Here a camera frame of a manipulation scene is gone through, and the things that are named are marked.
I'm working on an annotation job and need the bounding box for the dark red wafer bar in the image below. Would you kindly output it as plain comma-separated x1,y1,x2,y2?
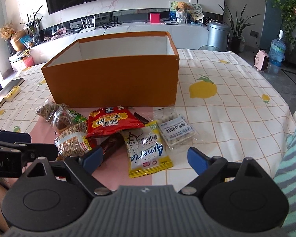
92,114,143,161

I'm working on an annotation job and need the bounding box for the clear brown snack pouch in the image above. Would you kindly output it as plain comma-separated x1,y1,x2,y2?
35,98,88,131

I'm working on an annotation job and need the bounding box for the clear white candy bag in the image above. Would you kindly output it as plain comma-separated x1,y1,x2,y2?
153,106,199,149

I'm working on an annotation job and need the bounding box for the red chips bag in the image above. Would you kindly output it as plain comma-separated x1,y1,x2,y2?
86,106,145,138

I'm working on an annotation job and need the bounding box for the yellow America snack bag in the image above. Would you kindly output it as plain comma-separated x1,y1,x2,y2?
122,121,173,178

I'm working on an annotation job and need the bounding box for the striped teal sleeve forearm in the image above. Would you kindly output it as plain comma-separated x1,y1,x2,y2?
274,129,296,236

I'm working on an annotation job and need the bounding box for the dark book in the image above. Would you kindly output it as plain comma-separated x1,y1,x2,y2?
0,77,25,111

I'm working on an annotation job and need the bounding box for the yellow small box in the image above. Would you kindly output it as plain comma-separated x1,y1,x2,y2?
4,86,21,102

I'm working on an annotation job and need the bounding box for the lemon pattern tablecloth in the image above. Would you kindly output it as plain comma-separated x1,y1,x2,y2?
0,48,296,191

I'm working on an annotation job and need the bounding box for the pink storage box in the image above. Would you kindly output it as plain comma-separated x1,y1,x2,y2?
22,56,34,67

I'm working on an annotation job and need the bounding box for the orange round vase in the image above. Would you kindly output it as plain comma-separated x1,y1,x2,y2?
10,30,25,52

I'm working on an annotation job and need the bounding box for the potted orchid plant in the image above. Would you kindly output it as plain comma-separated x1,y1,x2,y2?
22,5,43,45

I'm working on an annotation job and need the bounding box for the orange cardboard box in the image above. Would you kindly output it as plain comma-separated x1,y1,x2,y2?
41,31,180,108

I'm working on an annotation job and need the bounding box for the pink small heater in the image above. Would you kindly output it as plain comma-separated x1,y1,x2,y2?
254,50,270,72

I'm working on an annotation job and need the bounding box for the clear glass chair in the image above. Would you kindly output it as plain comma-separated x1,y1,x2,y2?
198,45,222,52

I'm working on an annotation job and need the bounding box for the white wifi router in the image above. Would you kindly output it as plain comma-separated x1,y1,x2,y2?
80,16,96,33

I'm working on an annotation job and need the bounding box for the white tv console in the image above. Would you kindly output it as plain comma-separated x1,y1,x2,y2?
29,21,210,65

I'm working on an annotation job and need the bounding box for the silver trash can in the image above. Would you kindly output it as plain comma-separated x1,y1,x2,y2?
207,22,230,52

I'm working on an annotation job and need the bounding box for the blue water jug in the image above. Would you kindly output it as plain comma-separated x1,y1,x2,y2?
269,30,286,67

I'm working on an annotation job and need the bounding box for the green potted plant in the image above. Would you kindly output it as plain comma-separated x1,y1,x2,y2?
218,4,260,55

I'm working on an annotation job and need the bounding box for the pink red box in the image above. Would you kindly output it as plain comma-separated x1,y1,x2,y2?
150,13,160,24

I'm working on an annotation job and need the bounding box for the brown teddy bear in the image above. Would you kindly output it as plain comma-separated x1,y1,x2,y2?
176,2,188,12

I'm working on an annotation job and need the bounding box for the hanging ivy plant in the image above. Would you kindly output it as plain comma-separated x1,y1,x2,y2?
257,0,296,51

